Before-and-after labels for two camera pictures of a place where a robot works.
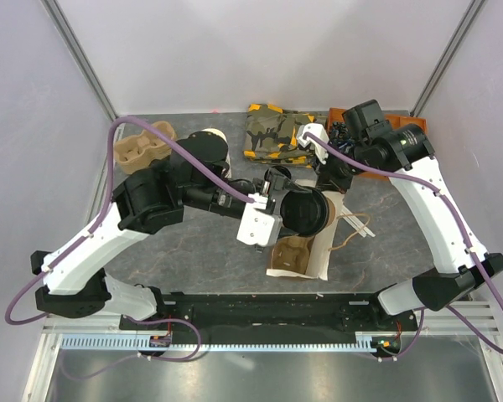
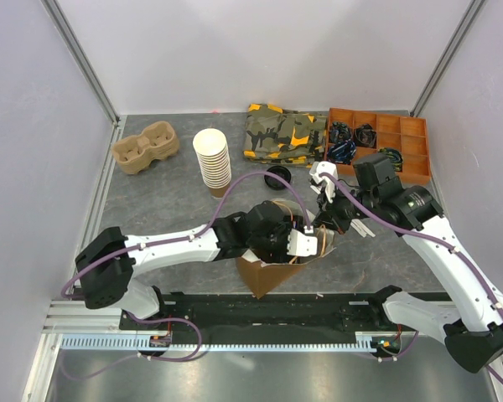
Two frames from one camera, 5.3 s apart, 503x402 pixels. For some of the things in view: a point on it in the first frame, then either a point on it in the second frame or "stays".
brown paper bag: (318, 266) -> (263, 279)
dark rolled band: (339, 131) stays
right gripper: (328, 180) -> (329, 215)
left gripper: (282, 186) -> (280, 255)
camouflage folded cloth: (272, 136) stays
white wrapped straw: (358, 225) stays
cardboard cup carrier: (136, 152) stays
